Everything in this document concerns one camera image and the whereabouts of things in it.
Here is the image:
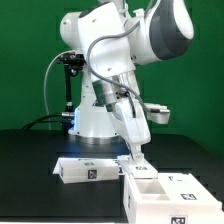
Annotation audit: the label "grey camera cable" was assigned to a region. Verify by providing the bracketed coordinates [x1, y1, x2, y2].
[43, 49, 76, 132]

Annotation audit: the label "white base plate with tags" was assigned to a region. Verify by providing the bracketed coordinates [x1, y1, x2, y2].
[52, 157, 148, 176]

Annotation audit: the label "white cabinet block part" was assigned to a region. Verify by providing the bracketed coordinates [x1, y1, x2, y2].
[58, 168, 119, 184]

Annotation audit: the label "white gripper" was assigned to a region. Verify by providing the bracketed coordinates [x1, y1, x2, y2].
[106, 98, 151, 164]

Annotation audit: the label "black cables at base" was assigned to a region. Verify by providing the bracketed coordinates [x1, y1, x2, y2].
[21, 111, 76, 131]

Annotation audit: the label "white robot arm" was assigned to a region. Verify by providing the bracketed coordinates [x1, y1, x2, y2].
[60, 0, 194, 162]

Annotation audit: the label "white cabinet box body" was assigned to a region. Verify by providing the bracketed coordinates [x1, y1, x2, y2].
[123, 175, 224, 224]

